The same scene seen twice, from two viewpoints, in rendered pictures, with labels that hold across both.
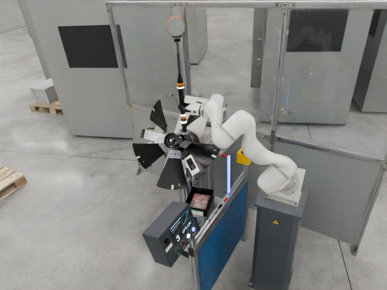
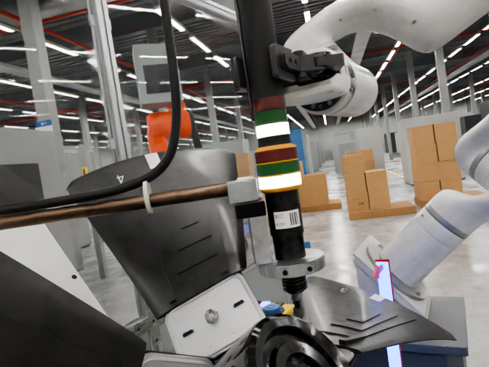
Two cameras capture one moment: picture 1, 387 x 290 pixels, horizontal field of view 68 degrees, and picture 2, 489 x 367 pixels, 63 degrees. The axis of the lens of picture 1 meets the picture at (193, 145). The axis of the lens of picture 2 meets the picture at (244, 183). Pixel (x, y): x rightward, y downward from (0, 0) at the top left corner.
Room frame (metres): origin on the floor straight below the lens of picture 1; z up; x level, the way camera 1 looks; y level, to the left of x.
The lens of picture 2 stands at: (1.84, 0.47, 1.40)
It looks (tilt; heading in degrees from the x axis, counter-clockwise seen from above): 3 degrees down; 269
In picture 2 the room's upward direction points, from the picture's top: 8 degrees counter-clockwise
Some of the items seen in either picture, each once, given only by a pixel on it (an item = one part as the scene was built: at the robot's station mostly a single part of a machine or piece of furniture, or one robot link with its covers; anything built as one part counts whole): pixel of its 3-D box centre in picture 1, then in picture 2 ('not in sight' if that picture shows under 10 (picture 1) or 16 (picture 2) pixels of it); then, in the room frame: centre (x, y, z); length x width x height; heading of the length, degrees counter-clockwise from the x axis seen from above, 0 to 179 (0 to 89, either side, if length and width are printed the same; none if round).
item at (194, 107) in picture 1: (196, 109); (304, 79); (1.74, -0.03, 1.49); 0.11 x 0.10 x 0.07; 57
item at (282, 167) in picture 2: not in sight; (278, 167); (1.80, 0.06, 1.39); 0.04 x 0.04 x 0.01
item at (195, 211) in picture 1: (198, 201); not in sight; (1.55, -0.01, 0.85); 0.22 x 0.17 x 0.07; 161
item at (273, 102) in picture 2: not in sight; (268, 105); (1.80, 0.06, 1.45); 0.03 x 0.03 x 0.01
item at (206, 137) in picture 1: (204, 134); not in sight; (2.39, -0.11, 0.92); 0.17 x 0.16 x 0.11; 146
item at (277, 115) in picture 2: not in sight; (271, 118); (1.80, 0.06, 1.44); 0.03 x 0.03 x 0.01
